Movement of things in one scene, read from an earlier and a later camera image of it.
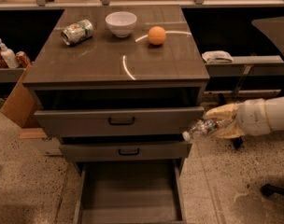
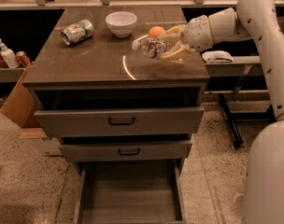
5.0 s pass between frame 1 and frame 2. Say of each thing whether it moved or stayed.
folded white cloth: stayed
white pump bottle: stayed
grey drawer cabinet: stayed
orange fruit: stayed
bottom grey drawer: stayed
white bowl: stayed
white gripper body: moved
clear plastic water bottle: moved
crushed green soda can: stayed
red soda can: stayed
